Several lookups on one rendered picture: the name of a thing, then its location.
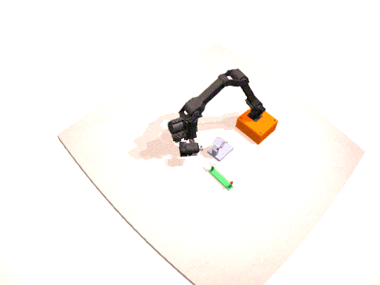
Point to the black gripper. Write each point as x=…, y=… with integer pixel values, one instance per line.
x=192, y=147

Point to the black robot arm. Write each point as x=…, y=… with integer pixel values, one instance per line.
x=196, y=105

